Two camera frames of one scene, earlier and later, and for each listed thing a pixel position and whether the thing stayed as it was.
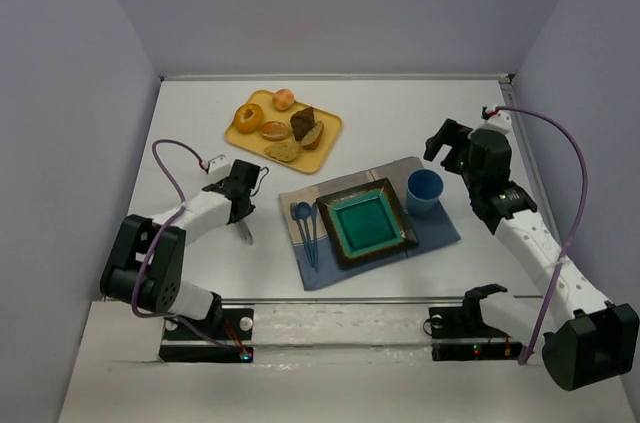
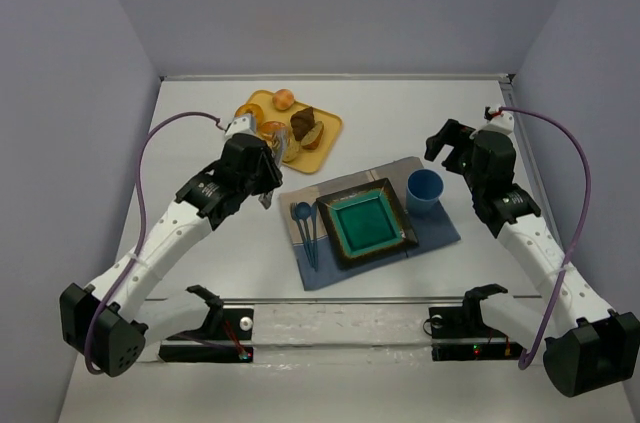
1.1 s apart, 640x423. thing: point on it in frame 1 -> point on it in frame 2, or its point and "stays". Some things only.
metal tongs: [244, 228] -> [279, 145]
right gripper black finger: [454, 135] stays
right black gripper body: [447, 146] stays
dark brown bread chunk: [302, 121] stays
